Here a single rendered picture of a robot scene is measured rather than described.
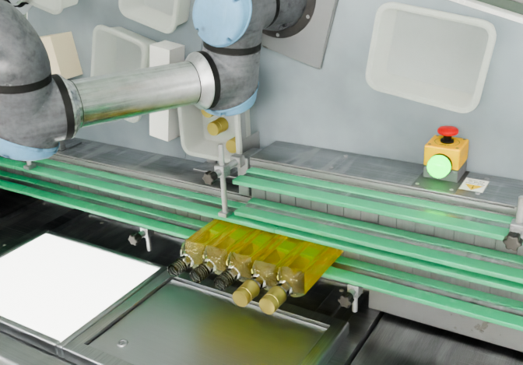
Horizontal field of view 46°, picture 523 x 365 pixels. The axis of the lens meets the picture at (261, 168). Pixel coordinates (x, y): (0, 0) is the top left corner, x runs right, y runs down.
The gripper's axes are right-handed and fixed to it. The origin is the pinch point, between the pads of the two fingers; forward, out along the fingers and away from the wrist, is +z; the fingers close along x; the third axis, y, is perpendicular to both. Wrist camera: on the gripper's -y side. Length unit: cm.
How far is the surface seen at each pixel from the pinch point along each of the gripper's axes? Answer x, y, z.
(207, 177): 17, -65, -14
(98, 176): 39.0, -25.5, -6.7
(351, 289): 30, -99, -12
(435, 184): 9, -107, 3
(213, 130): 20, -53, 5
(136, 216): 42, -41, -10
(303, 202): 23, -82, -2
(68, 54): 17.5, -1.0, 8.7
